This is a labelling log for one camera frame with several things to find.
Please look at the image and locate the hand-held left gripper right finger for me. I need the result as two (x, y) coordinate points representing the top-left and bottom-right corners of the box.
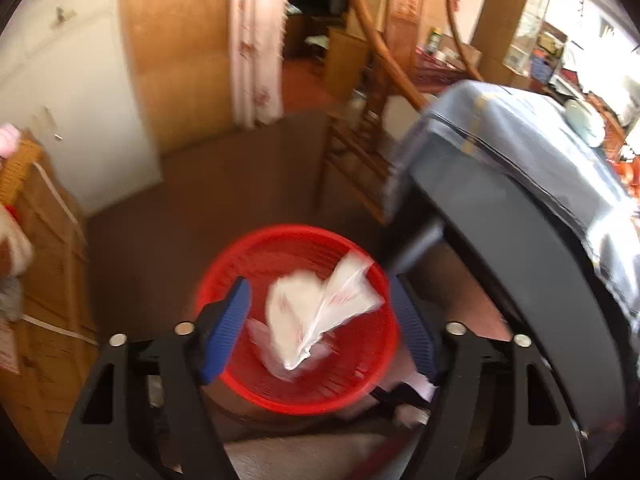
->
(389, 274), (588, 480)

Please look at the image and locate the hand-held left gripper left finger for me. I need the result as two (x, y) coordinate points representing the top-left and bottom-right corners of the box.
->
(52, 276), (253, 480)

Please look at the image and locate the white plastic wrapper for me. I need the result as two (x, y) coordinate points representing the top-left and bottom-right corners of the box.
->
(247, 252), (386, 373)

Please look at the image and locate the red plastic basket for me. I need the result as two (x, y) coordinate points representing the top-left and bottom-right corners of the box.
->
(196, 224), (402, 417)

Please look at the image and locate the round dark table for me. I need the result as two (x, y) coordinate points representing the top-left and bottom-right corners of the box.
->
(385, 130), (632, 480)

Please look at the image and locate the wooden armchair with curved armrest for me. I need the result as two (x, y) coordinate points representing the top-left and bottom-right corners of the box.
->
(314, 0), (485, 226)

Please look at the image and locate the large cardboard box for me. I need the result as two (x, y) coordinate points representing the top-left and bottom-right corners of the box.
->
(0, 132), (101, 466)

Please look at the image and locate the white ceramic lidded jar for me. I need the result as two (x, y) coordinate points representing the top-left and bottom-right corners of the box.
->
(563, 98), (607, 148)

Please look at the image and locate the low wooden cabinet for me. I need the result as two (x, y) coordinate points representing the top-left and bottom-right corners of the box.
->
(325, 27), (373, 103)

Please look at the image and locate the wooden door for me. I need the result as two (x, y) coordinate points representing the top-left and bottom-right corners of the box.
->
(117, 0), (242, 157)

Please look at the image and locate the white cabinet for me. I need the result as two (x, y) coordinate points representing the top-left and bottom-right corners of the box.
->
(0, 0), (163, 216)

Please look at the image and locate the pink soft item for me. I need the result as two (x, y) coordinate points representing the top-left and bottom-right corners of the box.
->
(0, 122), (22, 158)

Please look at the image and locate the white floral curtain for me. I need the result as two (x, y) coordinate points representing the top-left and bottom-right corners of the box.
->
(229, 0), (296, 128)

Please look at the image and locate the glass display cabinet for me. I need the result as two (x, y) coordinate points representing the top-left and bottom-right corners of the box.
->
(502, 0), (551, 78)

